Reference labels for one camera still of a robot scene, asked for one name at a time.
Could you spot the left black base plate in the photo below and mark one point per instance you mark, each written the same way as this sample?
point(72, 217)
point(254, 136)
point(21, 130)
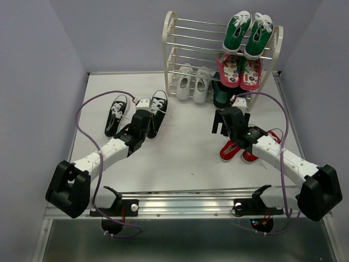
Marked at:
point(116, 208)

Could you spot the dark green shoe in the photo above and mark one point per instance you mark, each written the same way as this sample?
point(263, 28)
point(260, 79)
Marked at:
point(222, 94)
point(240, 92)

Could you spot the green canvas sneaker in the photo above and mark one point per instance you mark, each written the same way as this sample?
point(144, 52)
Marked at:
point(261, 33)
point(237, 27)

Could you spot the white sneaker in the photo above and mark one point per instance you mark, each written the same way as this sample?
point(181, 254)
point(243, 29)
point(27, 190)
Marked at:
point(202, 82)
point(183, 82)

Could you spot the right green canvas sneaker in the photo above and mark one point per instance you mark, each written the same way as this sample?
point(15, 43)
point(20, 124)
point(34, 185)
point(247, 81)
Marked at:
point(261, 33)

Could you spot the right pink patterned slipper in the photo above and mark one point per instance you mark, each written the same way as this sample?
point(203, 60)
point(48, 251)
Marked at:
point(250, 74)

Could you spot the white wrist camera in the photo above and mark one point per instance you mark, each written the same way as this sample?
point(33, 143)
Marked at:
point(241, 102)
point(143, 104)

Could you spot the left pink patterned slipper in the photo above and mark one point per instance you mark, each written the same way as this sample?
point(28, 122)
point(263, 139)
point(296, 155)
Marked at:
point(229, 67)

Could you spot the black canvas sneaker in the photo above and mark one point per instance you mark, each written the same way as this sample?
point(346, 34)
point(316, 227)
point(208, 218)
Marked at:
point(159, 109)
point(117, 113)

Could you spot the right red canvas sneaker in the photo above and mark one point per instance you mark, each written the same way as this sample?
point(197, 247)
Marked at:
point(276, 133)

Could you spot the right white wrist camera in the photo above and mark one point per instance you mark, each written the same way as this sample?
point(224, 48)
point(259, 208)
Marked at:
point(241, 102)

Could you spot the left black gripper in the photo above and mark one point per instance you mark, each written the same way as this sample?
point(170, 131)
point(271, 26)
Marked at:
point(151, 120)

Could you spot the pink patterned slipper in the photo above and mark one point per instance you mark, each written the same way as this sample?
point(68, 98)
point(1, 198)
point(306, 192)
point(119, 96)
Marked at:
point(250, 74)
point(229, 67)

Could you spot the left red canvas sneaker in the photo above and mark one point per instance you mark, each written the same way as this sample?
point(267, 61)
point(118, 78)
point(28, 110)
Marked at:
point(228, 151)

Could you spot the left green canvas sneaker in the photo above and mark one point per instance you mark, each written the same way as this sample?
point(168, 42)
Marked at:
point(237, 27)

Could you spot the aluminium mounting rail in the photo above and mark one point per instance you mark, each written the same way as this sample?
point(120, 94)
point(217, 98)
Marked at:
point(170, 205)

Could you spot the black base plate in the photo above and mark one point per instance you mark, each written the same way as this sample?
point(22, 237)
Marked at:
point(253, 207)
point(116, 208)

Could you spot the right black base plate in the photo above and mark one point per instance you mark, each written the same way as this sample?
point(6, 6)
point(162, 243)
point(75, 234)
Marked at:
point(253, 207)

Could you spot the red canvas sneaker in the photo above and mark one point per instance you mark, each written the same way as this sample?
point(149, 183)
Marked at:
point(276, 133)
point(228, 151)

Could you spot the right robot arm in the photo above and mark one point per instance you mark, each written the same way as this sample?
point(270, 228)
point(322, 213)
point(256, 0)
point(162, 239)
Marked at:
point(317, 189)

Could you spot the cream metal shoe shelf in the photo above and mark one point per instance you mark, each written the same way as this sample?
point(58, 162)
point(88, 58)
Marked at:
point(198, 43)

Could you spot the right dark green shoe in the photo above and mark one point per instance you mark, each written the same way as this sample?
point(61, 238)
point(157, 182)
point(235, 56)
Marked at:
point(240, 92)

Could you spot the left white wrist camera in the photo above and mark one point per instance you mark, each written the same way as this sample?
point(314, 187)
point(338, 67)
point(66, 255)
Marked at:
point(143, 104)

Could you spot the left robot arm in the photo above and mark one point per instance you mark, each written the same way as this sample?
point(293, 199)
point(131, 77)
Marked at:
point(70, 186)

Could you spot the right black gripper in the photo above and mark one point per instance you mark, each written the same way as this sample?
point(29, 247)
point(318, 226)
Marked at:
point(218, 118)

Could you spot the left dark green shoe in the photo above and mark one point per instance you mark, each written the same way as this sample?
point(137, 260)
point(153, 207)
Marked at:
point(222, 94)

